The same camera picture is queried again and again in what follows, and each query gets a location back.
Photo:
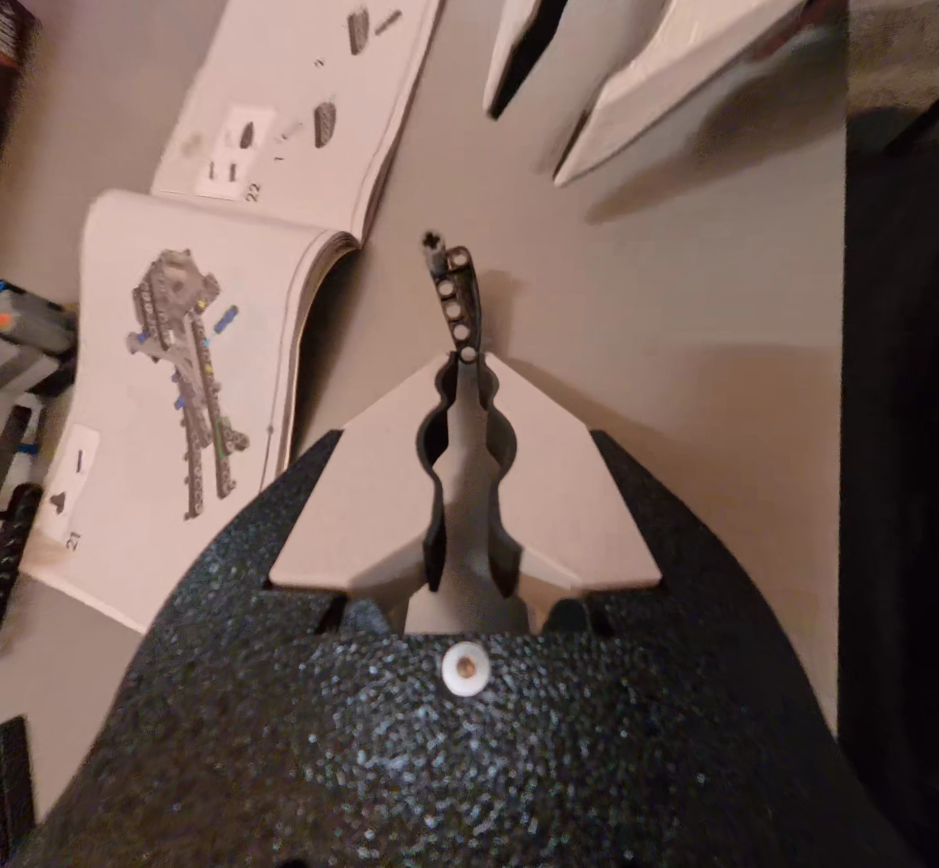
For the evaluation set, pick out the toy brick set box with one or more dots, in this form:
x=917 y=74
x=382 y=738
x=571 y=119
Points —
x=11 y=53

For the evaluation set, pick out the black toy brick connector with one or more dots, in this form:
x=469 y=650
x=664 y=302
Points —
x=434 y=251

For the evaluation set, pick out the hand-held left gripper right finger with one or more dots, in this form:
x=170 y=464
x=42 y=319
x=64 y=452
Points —
x=572 y=508

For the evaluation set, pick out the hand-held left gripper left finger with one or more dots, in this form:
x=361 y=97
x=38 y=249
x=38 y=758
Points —
x=367 y=501

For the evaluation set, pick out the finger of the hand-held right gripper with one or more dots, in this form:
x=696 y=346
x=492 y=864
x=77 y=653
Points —
x=528 y=2
x=704 y=24

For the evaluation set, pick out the grey toy brick chassis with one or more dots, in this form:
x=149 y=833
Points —
x=29 y=339

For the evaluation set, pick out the black toy brick beam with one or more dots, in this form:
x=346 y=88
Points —
x=477 y=299

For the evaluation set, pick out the open instruction booklet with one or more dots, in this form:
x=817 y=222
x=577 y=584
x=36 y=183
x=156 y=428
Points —
x=308 y=75

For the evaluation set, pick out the grey desk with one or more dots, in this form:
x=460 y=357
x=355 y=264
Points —
x=660 y=295

